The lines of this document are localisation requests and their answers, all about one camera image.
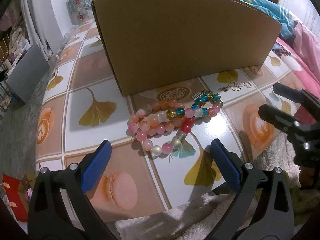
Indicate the brown cardboard box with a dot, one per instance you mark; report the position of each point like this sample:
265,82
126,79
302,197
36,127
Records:
175,42

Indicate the white green fluffy blanket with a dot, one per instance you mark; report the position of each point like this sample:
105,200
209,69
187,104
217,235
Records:
195,217

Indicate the pink hanging garment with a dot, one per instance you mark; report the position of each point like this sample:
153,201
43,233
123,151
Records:
7,17

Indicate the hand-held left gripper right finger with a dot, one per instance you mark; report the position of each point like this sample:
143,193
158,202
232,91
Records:
225,165

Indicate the brown paper bag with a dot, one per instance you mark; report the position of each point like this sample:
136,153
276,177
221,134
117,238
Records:
25,180

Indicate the pink floral bedspread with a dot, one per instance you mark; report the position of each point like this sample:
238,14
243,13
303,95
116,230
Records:
297,65

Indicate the pale cloth pile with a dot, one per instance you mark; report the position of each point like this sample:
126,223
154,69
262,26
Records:
20,40

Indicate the white plastic bag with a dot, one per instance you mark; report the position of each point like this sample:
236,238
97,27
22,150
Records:
70,32

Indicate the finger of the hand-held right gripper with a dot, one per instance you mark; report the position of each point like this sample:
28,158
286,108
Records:
275,116
287,91

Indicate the blue blanket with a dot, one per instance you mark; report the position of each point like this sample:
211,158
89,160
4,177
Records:
272,10

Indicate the metal railing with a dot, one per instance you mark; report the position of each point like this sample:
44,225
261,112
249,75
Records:
3,50

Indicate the grey patchwork cloth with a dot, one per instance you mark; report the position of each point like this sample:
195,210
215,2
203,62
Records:
78,7

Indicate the white curtain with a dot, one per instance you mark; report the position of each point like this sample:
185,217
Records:
37,17

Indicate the small silver abacus charm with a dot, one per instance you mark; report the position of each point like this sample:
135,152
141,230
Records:
197,95

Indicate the red gift bag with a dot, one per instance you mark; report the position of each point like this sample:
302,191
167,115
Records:
13,197

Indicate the pale pink quilt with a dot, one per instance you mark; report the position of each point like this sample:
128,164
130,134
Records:
308,40

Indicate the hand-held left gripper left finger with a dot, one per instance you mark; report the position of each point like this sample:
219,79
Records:
96,165

